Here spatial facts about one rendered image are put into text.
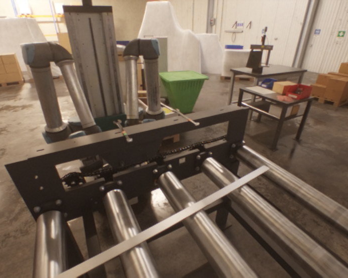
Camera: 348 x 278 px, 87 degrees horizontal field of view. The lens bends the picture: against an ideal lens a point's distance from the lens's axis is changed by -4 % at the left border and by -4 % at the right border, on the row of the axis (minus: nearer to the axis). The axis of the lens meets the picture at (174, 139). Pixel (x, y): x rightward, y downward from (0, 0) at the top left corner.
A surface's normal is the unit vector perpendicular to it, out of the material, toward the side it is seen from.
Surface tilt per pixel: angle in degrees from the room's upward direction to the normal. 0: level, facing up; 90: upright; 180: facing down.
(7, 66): 90
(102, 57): 90
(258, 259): 0
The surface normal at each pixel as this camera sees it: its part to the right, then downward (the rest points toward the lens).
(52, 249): 0.29, -0.90
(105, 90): 0.42, 0.45
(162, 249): 0.00, -0.87
